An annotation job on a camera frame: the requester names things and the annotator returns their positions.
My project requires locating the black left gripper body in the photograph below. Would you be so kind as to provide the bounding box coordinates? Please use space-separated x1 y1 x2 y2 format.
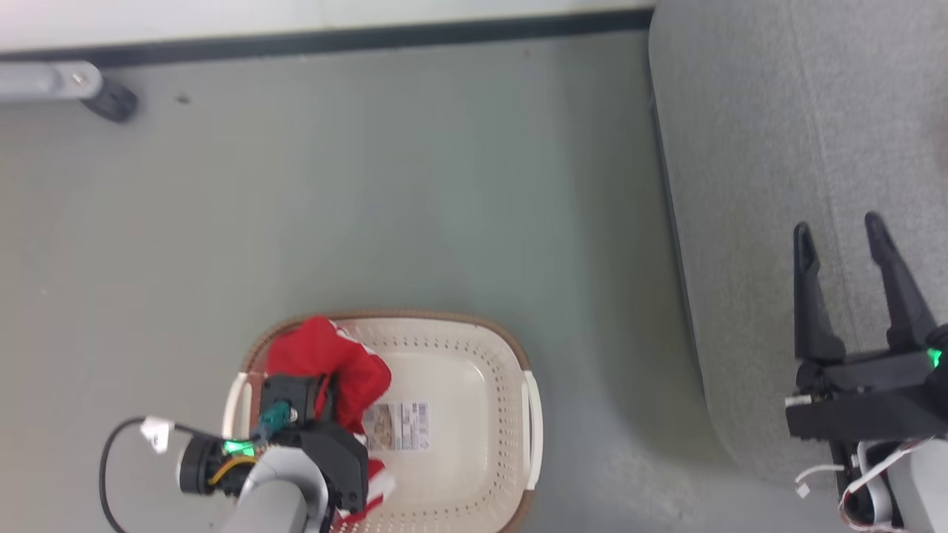
293 422 372 517

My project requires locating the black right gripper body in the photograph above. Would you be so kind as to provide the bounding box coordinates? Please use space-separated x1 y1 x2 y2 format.
784 324 948 445

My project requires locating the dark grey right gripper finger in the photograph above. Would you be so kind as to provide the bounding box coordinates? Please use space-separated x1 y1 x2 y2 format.
793 221 847 364
864 212 938 351

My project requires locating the red cloth garment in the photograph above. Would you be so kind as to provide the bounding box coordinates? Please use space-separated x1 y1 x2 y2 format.
264 316 398 529

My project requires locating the grey fabric surface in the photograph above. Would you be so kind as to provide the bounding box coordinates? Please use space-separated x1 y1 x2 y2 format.
648 0 948 489

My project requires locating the printed label sticker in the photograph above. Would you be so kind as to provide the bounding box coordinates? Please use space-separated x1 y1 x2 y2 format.
364 401 431 453

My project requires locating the cream perforated laundry basket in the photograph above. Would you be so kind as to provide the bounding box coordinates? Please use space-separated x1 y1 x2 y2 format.
222 310 546 533

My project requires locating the black baseboard strip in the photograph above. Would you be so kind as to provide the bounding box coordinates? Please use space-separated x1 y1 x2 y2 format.
0 7 657 70

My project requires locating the black caster wheel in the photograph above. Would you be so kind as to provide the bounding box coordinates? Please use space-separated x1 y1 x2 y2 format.
81 77 139 124

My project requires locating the grey metal stand leg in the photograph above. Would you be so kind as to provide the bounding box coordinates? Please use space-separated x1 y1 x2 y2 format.
0 61 104 103

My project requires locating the white cable bundle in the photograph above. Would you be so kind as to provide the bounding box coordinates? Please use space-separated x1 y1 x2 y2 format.
795 437 935 532

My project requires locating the white cable tag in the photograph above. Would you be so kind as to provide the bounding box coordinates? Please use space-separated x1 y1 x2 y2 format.
139 416 176 454

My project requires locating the thin black cable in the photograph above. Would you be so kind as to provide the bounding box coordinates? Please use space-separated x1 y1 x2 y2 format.
99 417 227 533

